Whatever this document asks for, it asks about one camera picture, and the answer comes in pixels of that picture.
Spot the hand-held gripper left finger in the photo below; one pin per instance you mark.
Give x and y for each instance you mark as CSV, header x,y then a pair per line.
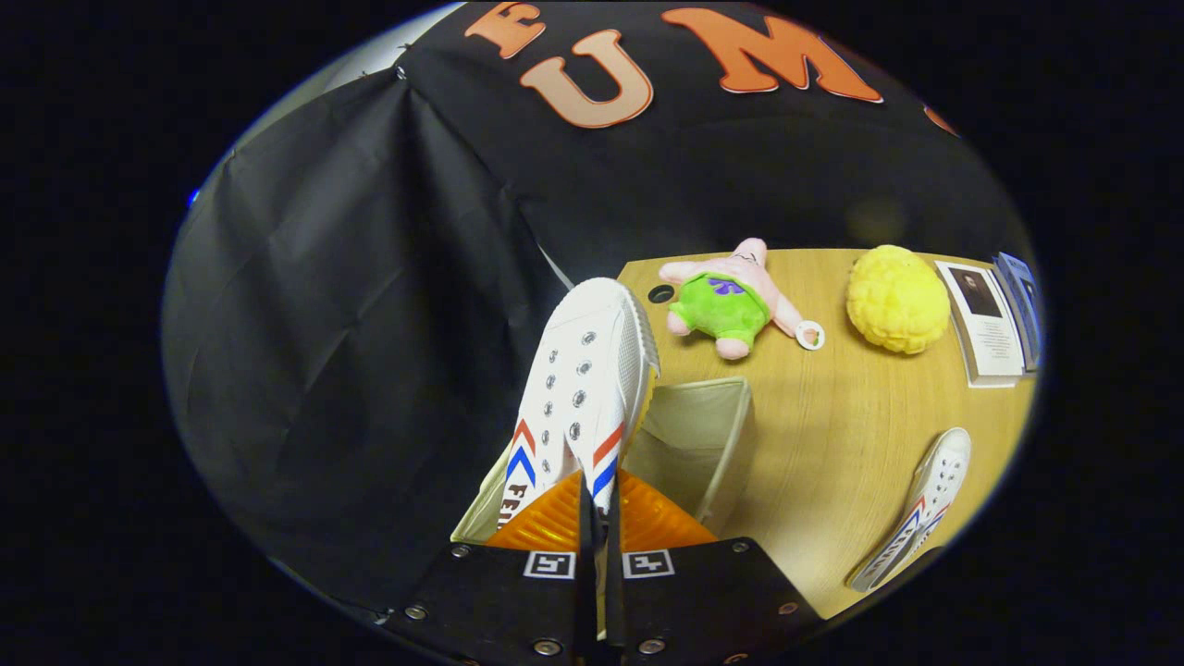
x,y
585,573

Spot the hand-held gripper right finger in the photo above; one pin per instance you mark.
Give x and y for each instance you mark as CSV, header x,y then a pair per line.
x,y
613,573

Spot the beige fabric storage box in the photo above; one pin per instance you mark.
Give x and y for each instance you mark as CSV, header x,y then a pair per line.
x,y
698,444

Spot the white striped canvas shoe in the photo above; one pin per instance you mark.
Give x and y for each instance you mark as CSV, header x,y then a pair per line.
x,y
587,351
930,490

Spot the pink star plush toy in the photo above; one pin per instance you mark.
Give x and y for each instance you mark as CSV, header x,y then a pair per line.
x,y
726,305

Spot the yellow knobbly sponge ball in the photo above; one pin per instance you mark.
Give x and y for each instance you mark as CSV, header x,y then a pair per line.
x,y
897,298

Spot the white booklet with portrait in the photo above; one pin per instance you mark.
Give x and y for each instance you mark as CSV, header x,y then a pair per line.
x,y
988,324

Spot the blue book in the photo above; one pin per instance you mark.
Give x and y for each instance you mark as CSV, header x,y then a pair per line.
x,y
1022,305

